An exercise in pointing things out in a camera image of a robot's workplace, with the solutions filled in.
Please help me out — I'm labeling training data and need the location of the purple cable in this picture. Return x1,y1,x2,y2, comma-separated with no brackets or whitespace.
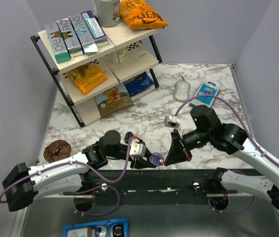
0,137,137,217
174,94,279,215

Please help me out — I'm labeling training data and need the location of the purple earbud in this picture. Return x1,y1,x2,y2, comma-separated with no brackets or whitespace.
159,159,165,165

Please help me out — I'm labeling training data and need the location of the teal silver toothpaste box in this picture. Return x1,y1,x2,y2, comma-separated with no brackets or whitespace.
44,22,70,64

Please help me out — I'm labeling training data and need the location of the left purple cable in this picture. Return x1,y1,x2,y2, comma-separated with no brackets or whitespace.
0,137,137,217

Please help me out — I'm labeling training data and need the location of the blue chips bag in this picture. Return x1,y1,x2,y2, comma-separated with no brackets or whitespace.
123,72,154,97

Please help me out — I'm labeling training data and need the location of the grey printed mug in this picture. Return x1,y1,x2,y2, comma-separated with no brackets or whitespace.
92,0,121,28

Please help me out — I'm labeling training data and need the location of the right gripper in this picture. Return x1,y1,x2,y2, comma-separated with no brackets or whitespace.
164,128,212,165

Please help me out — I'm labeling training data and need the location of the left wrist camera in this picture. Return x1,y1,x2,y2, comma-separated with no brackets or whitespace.
129,139,144,159

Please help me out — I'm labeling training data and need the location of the blue tray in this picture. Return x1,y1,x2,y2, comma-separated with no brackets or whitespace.
62,218,130,237

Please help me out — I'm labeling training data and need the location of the orange snack bag middle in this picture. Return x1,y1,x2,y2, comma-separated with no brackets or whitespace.
66,63,107,95

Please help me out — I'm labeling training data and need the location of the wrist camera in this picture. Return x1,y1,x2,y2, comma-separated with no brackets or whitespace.
164,116,181,135
129,139,144,159

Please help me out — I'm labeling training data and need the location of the lavender earbud charging case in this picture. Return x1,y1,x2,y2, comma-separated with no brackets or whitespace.
147,153,164,167

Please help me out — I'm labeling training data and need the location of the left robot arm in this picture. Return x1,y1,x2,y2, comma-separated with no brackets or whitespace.
0,130,157,212

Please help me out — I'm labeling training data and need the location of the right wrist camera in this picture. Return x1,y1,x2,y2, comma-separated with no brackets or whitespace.
164,116,181,135

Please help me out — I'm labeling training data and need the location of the three tier shelf rack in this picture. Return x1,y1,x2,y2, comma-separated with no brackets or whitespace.
31,22,162,127

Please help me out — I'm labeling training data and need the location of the black mounting rail base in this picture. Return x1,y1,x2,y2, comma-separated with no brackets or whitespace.
75,169,226,205

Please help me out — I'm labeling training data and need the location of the orange chips bag top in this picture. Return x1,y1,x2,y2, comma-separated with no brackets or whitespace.
120,0,168,30

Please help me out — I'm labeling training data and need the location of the silver brown toothpaste box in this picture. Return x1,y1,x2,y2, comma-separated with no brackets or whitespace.
57,18,83,58

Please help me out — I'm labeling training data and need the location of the blue razor package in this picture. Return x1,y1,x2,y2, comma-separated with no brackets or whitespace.
189,81,221,108

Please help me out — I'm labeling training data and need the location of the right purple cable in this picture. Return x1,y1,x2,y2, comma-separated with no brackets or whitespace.
174,94,279,215

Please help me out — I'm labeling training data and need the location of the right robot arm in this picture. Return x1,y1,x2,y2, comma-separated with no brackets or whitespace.
164,105,279,210

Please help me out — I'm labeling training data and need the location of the silver blue toothpaste box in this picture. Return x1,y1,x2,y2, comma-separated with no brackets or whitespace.
70,14,98,55

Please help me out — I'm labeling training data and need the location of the white cup middle shelf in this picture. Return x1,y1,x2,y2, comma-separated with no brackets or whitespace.
108,47,128,65

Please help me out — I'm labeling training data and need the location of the purple white box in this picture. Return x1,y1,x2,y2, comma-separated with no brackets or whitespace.
81,10,108,47

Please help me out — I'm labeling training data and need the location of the brown snack bag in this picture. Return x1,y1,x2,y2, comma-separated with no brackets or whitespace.
95,83,134,119

